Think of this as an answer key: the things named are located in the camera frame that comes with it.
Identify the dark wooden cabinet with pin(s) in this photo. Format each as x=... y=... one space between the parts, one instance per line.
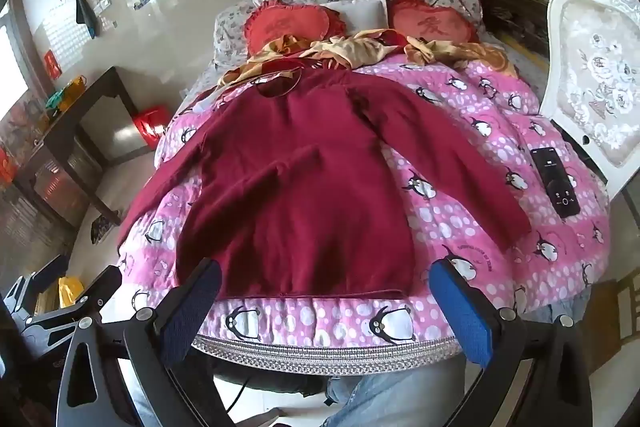
x=510 y=14

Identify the person's blue jeans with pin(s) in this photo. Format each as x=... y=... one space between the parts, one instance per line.
x=400 y=397

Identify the red wall sticker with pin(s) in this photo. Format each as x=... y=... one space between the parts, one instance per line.
x=52 y=64

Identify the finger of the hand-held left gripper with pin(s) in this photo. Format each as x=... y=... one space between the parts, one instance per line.
x=75 y=302

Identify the dark hanging cloth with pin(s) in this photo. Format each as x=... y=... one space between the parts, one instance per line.
x=85 y=14

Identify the white pillow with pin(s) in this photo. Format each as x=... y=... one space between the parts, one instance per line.
x=362 y=13

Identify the black patterned slipper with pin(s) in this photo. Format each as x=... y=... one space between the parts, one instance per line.
x=100 y=228

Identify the orange bag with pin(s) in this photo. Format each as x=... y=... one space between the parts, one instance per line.
x=72 y=93

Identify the dark wooden table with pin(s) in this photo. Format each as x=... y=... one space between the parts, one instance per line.
x=65 y=142

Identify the dark red sweater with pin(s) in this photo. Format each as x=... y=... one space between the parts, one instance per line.
x=300 y=187

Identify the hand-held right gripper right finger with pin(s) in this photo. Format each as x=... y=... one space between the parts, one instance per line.
x=462 y=314

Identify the yellow plastic bag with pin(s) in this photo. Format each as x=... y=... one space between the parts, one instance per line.
x=67 y=292

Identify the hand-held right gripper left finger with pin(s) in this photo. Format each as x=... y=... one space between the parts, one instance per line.
x=190 y=304

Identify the yellow orange satin cloth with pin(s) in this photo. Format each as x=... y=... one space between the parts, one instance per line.
x=360 y=49

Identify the white ornate chair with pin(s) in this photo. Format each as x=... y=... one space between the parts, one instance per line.
x=595 y=77

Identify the black smartphone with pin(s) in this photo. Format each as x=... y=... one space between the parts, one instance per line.
x=554 y=182

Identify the red heart cushion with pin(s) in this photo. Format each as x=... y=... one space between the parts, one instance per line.
x=287 y=27
x=430 y=23

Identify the pink penguin print blanket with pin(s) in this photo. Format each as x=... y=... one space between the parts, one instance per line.
x=465 y=227

